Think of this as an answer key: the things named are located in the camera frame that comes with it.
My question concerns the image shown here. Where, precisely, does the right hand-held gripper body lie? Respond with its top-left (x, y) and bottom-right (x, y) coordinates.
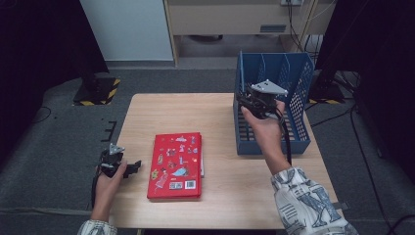
top-left (247, 78), bottom-right (290, 119)

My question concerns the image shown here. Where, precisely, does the red book with cartoon figures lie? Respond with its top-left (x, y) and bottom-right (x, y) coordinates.
top-left (146, 131), bottom-right (204, 201)

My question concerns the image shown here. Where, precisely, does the beige wooden cabinet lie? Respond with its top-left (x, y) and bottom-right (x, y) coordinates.
top-left (162, 0), bottom-right (337, 68)

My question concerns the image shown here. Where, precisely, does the long black floor cable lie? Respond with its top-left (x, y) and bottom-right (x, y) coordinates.
top-left (348, 104), bottom-right (394, 235)

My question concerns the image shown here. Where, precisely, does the person's right hand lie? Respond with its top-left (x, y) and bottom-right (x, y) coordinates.
top-left (240, 100), bottom-right (287, 159)

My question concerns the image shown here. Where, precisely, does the white board panel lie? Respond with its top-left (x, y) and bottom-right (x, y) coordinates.
top-left (79, 0), bottom-right (174, 62)

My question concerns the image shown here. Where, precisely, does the black hanging cable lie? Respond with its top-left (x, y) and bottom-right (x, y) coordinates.
top-left (286, 3), bottom-right (307, 53)

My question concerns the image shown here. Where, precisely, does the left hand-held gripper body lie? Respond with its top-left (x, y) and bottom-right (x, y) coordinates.
top-left (98, 142), bottom-right (126, 179)

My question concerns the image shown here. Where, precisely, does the black curtain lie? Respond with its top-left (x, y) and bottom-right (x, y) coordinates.
top-left (314, 0), bottom-right (415, 185)
top-left (0, 0), bottom-right (111, 170)

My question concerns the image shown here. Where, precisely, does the blue plastic file rack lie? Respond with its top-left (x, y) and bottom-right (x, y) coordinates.
top-left (233, 50), bottom-right (316, 156)

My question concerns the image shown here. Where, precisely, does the thin looped floor cable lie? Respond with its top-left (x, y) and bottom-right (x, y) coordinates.
top-left (31, 106), bottom-right (53, 125)

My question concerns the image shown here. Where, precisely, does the yellow hanging cable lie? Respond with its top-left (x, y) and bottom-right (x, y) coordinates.
top-left (300, 0), bottom-right (320, 45)

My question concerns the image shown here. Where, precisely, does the short black floor cable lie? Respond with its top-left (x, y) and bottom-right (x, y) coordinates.
top-left (309, 106), bottom-right (355, 128)

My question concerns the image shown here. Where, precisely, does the person's left hand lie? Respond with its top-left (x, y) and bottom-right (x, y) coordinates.
top-left (93, 161), bottom-right (129, 212)

